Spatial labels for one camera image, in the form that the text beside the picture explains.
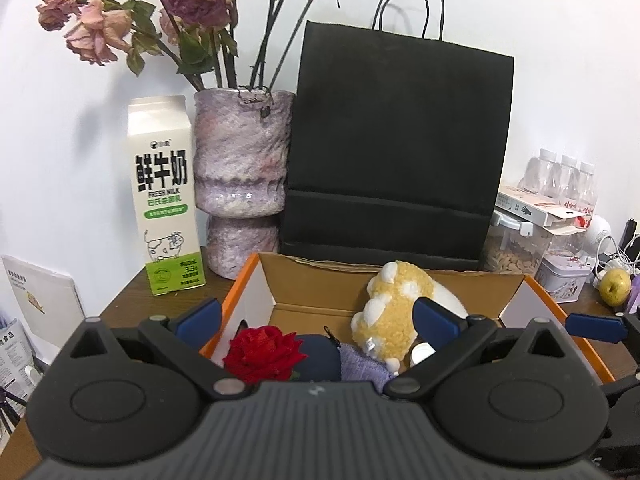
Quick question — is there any yellow plush toy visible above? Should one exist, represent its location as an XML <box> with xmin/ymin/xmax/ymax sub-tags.
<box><xmin>350</xmin><ymin>260</ymin><xmax>471</xmax><ymax>376</ymax></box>

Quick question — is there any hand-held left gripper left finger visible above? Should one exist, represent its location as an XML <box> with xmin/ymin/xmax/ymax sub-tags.
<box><xmin>70</xmin><ymin>297</ymin><xmax>249</xmax><ymax>402</ymax></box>

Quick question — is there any black charger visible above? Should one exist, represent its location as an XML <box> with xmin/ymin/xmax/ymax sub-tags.
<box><xmin>624</xmin><ymin>219</ymin><xmax>640</xmax><ymax>261</ymax></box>

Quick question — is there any red cardboard box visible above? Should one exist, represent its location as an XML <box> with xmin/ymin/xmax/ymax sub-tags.
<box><xmin>199</xmin><ymin>252</ymin><xmax>615</xmax><ymax>386</ymax></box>

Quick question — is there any clear water bottle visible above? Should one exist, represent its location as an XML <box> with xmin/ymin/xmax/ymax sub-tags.
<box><xmin>544</xmin><ymin>154</ymin><xmax>578</xmax><ymax>202</ymax></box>
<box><xmin>517</xmin><ymin>149</ymin><xmax>556</xmax><ymax>196</ymax></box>
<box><xmin>565</xmin><ymin>161</ymin><xmax>599</xmax><ymax>221</ymax></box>

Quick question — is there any purple fluffy headband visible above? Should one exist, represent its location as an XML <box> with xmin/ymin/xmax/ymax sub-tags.
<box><xmin>339</xmin><ymin>342</ymin><xmax>401</xmax><ymax>393</ymax></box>

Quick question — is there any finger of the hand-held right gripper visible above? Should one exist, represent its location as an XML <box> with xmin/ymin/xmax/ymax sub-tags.
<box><xmin>566</xmin><ymin>311</ymin><xmax>640</xmax><ymax>346</ymax></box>
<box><xmin>597</xmin><ymin>370</ymin><xmax>640</xmax><ymax>411</ymax></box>

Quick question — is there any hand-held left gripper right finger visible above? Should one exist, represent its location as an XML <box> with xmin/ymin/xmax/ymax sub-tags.
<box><xmin>385</xmin><ymin>297</ymin><xmax>568</xmax><ymax>402</ymax></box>

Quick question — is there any navy zip case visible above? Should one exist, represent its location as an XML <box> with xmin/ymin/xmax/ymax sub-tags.
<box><xmin>235</xmin><ymin>319</ymin><xmax>343</xmax><ymax>383</ymax></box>

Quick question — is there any white printed packet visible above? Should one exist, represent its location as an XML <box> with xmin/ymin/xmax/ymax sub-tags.
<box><xmin>0</xmin><ymin>317</ymin><xmax>42</xmax><ymax>392</ymax></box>

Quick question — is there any black paper bag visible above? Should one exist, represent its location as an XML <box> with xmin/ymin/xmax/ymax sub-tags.
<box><xmin>279</xmin><ymin>0</ymin><xmax>516</xmax><ymax>273</ymax></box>

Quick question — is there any white milk carton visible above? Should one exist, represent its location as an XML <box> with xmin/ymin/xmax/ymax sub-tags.
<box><xmin>126</xmin><ymin>96</ymin><xmax>206</xmax><ymax>297</ymax></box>

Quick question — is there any white booklet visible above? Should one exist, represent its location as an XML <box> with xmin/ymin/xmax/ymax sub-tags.
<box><xmin>0</xmin><ymin>254</ymin><xmax>86</xmax><ymax>341</ymax></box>

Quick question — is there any yellow green apple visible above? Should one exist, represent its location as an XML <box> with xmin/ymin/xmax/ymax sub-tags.
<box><xmin>599</xmin><ymin>267</ymin><xmax>632</xmax><ymax>307</ymax></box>

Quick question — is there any white round device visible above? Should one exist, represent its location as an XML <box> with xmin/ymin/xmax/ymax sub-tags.
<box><xmin>580</xmin><ymin>215</ymin><xmax>613</xmax><ymax>266</ymax></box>

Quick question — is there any flat white carton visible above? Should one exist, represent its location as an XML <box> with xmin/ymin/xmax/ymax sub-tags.
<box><xmin>497</xmin><ymin>186</ymin><xmax>591</xmax><ymax>235</ymax></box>

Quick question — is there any dried rose bouquet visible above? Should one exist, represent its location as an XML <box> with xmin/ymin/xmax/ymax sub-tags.
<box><xmin>36</xmin><ymin>0</ymin><xmax>371</xmax><ymax>92</ymax></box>

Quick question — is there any white cable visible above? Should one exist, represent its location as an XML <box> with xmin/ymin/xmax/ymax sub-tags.
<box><xmin>595</xmin><ymin>235</ymin><xmax>640</xmax><ymax>275</ymax></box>

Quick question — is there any purple mottled vase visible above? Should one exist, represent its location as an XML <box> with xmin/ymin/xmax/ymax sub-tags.
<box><xmin>193</xmin><ymin>87</ymin><xmax>296</xmax><ymax>281</ymax></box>

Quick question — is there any white metal tin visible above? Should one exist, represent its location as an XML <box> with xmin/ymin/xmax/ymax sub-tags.
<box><xmin>534</xmin><ymin>250</ymin><xmax>593</xmax><ymax>303</ymax></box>

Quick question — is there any red artificial rose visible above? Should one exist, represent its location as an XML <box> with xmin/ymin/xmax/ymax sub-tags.
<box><xmin>221</xmin><ymin>325</ymin><xmax>307</xmax><ymax>386</ymax></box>

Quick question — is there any clear seed container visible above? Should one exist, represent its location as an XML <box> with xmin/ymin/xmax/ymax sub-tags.
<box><xmin>482</xmin><ymin>210</ymin><xmax>551</xmax><ymax>275</ymax></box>

